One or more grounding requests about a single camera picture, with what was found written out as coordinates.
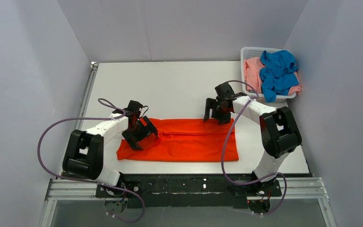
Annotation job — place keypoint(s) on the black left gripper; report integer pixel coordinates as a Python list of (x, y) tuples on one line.
[(139, 133)]

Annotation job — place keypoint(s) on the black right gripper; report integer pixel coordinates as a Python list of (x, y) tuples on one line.
[(217, 109)]

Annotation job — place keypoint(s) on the orange t shirt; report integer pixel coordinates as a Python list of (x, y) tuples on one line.
[(185, 140)]

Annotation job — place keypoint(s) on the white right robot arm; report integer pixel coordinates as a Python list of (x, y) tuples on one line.
[(280, 135)]

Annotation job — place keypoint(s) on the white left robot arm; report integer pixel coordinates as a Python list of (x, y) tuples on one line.
[(85, 155)]

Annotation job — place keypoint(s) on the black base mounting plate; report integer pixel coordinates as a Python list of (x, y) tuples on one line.
[(197, 190)]

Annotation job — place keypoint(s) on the pink t shirt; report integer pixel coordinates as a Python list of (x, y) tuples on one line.
[(251, 69)]

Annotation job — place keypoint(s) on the white plastic laundry basket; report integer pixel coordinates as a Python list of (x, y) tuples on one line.
[(249, 52)]

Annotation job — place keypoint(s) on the blue t shirt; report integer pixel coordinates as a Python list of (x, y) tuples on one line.
[(278, 75)]

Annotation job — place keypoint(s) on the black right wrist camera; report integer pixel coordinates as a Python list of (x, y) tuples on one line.
[(225, 92)]

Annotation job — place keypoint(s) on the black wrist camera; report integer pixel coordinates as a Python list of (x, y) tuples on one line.
[(225, 92), (134, 109)]

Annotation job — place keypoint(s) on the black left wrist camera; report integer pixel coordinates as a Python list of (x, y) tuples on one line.
[(134, 109)]

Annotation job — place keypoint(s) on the aluminium frame rail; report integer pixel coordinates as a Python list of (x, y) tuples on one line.
[(176, 90)]

